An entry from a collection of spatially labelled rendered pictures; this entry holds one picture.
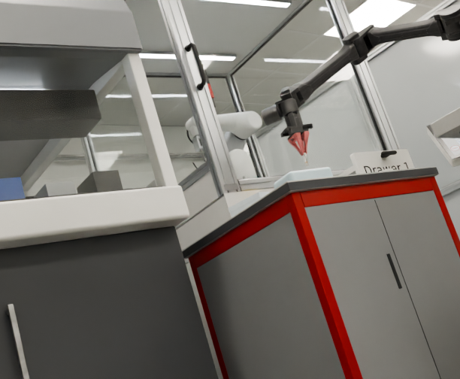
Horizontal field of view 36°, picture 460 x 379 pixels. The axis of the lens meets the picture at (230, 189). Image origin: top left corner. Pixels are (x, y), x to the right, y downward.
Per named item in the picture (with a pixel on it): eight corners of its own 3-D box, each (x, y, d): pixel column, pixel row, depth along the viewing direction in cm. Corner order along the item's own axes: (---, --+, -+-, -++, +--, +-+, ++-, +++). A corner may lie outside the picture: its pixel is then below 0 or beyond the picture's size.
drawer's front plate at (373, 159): (418, 176, 259) (407, 148, 262) (363, 182, 242) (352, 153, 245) (414, 177, 261) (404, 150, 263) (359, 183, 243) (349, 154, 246)
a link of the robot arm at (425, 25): (361, 21, 278) (370, 44, 282) (343, 38, 271) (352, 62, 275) (465, 2, 244) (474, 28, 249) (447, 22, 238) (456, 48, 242)
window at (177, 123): (211, 159, 260) (149, -38, 282) (210, 159, 260) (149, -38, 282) (114, 238, 326) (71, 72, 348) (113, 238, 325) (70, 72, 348)
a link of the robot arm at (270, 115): (289, 85, 257) (299, 105, 261) (260, 97, 261) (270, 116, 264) (289, 98, 247) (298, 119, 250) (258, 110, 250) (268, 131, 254)
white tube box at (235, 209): (281, 207, 215) (276, 192, 216) (263, 207, 208) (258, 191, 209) (250, 222, 222) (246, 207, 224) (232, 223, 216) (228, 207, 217)
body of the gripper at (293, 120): (281, 139, 250) (275, 119, 252) (307, 135, 254) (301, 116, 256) (288, 131, 244) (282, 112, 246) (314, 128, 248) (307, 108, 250)
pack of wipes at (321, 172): (316, 192, 209) (312, 177, 210) (336, 179, 201) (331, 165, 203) (276, 198, 201) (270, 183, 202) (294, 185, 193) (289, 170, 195)
